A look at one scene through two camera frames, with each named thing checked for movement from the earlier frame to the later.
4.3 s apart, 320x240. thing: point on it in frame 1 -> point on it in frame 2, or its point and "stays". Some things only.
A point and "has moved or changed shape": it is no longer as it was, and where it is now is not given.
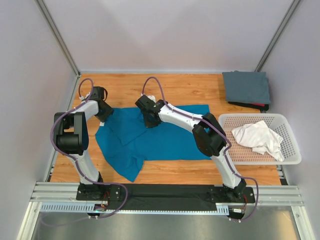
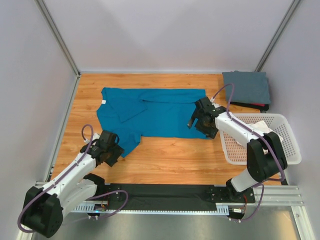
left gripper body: x=104 y=114 -> x=114 y=152
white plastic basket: x=240 y=154 stays
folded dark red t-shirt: x=258 y=106 stays
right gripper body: x=149 y=123 -> x=207 y=130
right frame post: x=277 y=36 stays
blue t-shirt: x=126 y=138 has moved or changed shape
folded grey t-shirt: x=246 y=87 stays
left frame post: x=50 y=22 stays
